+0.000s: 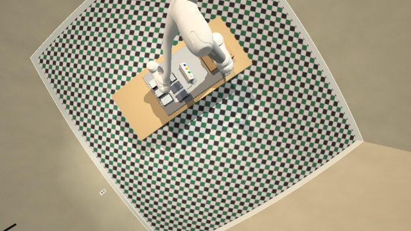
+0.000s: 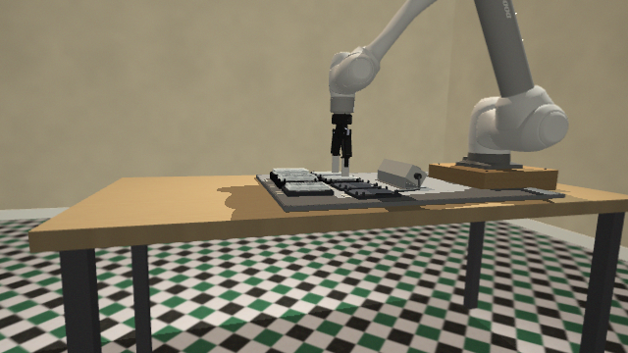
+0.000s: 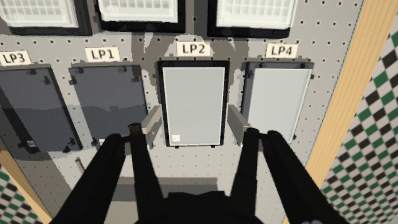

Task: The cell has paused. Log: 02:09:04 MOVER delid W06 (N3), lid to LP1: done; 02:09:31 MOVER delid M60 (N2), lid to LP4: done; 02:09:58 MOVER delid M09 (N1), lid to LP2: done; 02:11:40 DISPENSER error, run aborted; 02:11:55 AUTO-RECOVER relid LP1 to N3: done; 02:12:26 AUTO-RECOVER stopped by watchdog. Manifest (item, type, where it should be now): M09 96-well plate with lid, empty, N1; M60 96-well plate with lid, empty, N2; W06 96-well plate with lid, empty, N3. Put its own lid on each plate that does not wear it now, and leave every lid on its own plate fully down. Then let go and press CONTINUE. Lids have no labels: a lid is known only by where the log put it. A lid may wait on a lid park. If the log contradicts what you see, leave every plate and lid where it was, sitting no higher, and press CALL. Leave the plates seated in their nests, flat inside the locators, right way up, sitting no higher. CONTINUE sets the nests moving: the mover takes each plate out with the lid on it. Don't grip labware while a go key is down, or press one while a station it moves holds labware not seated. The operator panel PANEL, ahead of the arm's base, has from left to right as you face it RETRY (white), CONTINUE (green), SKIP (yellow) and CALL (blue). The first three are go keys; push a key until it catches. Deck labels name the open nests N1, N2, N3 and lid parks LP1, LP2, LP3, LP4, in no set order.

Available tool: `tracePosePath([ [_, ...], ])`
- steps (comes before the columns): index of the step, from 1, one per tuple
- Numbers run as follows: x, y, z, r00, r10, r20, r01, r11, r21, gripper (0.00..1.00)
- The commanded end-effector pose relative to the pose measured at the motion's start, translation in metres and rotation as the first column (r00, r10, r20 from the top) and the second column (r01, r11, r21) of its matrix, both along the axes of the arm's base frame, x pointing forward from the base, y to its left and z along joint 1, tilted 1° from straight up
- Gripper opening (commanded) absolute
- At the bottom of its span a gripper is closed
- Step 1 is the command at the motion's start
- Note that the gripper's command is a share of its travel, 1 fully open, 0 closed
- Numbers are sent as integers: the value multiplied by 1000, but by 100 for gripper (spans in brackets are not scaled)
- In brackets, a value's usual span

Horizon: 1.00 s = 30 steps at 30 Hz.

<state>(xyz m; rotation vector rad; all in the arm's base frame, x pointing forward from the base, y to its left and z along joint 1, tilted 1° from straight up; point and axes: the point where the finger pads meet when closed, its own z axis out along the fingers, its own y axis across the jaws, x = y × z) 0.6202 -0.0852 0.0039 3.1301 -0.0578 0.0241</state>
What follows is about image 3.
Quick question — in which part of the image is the black l-shaped locator bracket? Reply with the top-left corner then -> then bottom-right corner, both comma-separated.
207,0 -> 291,39

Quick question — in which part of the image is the dark grey plate nest frame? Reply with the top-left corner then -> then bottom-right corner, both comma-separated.
9,0 -> 93,36

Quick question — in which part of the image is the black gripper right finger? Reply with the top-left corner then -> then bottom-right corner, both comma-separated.
222,104 -> 350,224

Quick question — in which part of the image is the white operator button panel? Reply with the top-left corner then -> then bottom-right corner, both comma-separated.
75,159 -> 218,224

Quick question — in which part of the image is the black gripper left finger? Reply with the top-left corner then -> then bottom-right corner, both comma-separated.
49,105 -> 173,224

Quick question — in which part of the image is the cream label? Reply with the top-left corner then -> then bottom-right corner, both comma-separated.
177,42 -> 210,56
85,47 -> 120,62
265,44 -> 298,58
0,51 -> 32,66

